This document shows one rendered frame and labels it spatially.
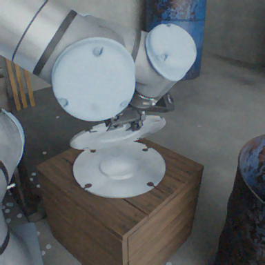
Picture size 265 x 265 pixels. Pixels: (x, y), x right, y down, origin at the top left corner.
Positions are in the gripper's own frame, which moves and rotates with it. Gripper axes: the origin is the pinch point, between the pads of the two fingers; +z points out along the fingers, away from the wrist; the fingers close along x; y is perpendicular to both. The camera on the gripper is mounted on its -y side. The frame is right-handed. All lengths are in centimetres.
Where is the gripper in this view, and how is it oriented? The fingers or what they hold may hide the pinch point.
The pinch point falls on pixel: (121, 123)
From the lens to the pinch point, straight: 68.9
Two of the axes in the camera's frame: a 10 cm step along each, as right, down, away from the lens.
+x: 3.0, 9.3, -2.1
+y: -9.1, 2.1, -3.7
